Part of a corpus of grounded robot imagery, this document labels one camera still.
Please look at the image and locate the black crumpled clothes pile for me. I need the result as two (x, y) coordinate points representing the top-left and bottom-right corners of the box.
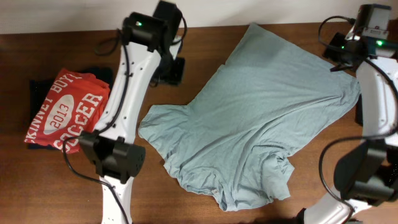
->
(355, 95), (363, 126)

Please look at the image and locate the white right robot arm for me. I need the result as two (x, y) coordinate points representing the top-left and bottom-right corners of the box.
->
(297, 32), (397, 223)

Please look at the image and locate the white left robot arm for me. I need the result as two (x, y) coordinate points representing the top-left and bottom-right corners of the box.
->
(79, 10), (187, 223)

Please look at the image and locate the light blue t-shirt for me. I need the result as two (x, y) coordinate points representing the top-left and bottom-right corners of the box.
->
(138, 24), (360, 212)

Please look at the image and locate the red folded soccer t-shirt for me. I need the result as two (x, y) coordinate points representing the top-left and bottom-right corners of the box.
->
(24, 68), (110, 154)

